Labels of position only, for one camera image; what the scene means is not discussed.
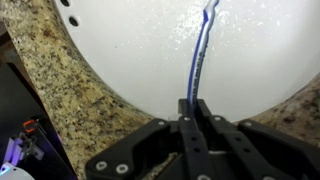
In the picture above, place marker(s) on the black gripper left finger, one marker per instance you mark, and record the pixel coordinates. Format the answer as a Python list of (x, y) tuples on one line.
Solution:
[(186, 146)]

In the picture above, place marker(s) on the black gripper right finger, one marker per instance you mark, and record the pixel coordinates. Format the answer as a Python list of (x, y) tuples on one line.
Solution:
[(266, 150)]

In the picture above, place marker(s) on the blue white toothbrush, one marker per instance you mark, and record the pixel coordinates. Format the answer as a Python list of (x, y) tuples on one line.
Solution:
[(200, 56)]

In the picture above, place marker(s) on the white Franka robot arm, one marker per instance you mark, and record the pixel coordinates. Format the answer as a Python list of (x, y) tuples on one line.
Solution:
[(10, 172)]

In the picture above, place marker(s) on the white oval sink basin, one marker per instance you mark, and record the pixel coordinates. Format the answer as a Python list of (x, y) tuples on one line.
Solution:
[(150, 60)]

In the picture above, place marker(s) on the orange black clamp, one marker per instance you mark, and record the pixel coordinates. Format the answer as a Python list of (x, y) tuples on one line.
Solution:
[(29, 126)]

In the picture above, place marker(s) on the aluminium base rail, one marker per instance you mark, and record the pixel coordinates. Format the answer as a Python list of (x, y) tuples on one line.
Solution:
[(20, 150)]

